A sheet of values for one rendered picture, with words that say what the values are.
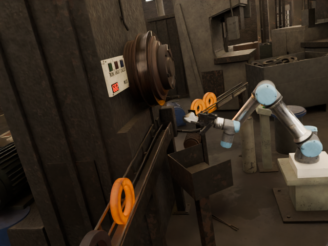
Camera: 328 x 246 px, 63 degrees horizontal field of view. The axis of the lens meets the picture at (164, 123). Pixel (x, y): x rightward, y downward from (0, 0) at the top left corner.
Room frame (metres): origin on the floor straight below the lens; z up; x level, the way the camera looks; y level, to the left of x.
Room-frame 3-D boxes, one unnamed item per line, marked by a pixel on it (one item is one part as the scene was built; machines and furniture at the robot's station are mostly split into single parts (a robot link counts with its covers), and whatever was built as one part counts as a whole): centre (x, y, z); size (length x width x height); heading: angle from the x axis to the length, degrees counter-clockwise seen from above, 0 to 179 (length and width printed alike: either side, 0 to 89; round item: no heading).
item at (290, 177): (1.61, -0.91, 0.28); 0.32 x 0.32 x 0.04; 75
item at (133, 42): (1.77, 0.09, 1.12); 0.47 x 0.10 x 0.47; 165
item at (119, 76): (1.45, 0.20, 1.15); 0.26 x 0.02 x 0.18; 165
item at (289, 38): (5.24, -2.82, 0.55); 1.10 x 0.53 x 1.10; 5
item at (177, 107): (4.03, -0.17, 0.17); 0.57 x 0.31 x 0.34; 5
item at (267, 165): (2.22, -0.88, 0.31); 0.24 x 0.16 x 0.62; 165
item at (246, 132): (2.22, -0.71, 0.26); 0.12 x 0.12 x 0.52
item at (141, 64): (1.75, 0.01, 1.11); 0.47 x 0.06 x 0.47; 165
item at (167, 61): (1.73, -0.08, 1.11); 0.28 x 0.06 x 0.28; 165
